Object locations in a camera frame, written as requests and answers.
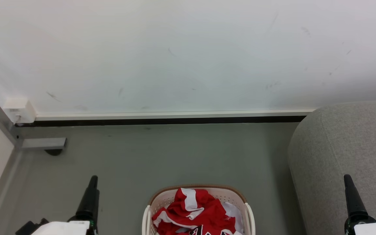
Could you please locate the black round frame foot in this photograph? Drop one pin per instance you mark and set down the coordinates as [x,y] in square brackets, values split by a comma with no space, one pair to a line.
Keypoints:
[54,152]

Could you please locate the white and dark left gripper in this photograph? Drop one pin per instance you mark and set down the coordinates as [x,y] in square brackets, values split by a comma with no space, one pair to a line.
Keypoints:
[67,228]

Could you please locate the red jersey with black collar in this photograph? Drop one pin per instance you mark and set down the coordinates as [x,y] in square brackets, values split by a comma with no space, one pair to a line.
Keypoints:
[204,231]

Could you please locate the white perforated plastic laundry basket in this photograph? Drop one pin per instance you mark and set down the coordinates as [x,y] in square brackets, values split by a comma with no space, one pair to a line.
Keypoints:
[164,199]

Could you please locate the white wall socket box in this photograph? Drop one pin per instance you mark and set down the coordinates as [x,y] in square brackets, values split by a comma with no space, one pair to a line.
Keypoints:
[18,109]

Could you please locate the grey fabric sofa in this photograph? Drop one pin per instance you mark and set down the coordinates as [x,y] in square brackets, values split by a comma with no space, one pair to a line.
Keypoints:
[344,140]

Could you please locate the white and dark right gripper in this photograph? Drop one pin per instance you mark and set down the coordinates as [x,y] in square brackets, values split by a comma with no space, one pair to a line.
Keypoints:
[373,229]

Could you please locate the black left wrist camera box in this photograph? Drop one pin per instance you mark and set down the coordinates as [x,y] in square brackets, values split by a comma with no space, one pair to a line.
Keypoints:
[28,229]

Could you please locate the white baseboard strip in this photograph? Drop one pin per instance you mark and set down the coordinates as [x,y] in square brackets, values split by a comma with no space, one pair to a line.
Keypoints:
[174,115]

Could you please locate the red garment with white stripes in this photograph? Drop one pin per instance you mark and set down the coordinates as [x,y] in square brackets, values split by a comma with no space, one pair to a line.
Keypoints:
[204,209]

